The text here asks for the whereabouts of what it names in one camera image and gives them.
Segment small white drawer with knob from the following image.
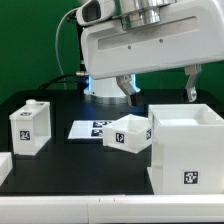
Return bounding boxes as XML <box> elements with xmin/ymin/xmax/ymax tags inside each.
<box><xmin>9</xmin><ymin>99</ymin><xmax>51</xmax><ymax>156</ymax></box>

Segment black cables on table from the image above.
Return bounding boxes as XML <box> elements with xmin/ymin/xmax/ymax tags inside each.
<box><xmin>38</xmin><ymin>71</ymin><xmax>90</xmax><ymax>91</ymax></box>

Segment large white drawer housing box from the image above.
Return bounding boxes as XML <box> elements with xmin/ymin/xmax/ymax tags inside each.
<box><xmin>148</xmin><ymin>104</ymin><xmax>224</xmax><ymax>195</ymax></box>

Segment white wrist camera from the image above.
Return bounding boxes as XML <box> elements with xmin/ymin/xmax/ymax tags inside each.
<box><xmin>76</xmin><ymin>0</ymin><xmax>116</xmax><ymax>26</ymax></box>

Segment white marker sheet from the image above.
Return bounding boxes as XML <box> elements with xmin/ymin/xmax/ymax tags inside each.
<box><xmin>68</xmin><ymin>120</ymin><xmax>111</xmax><ymax>140</ymax></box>

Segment white left rail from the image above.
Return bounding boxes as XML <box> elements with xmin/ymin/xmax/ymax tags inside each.
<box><xmin>0</xmin><ymin>152</ymin><xmax>13</xmax><ymax>186</ymax></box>

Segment grey cable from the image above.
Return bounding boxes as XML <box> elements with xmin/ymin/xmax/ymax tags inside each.
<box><xmin>54</xmin><ymin>7</ymin><xmax>83</xmax><ymax>78</ymax></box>

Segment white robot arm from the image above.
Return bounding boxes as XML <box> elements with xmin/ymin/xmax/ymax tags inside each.
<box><xmin>76</xmin><ymin>0</ymin><xmax>224</xmax><ymax>106</ymax></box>

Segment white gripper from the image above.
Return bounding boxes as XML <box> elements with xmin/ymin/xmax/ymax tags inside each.
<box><xmin>81</xmin><ymin>0</ymin><xmax>224</xmax><ymax>106</ymax></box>

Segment white drawer tray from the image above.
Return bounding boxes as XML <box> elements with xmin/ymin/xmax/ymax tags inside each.
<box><xmin>103</xmin><ymin>114</ymin><xmax>152</xmax><ymax>154</ymax></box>

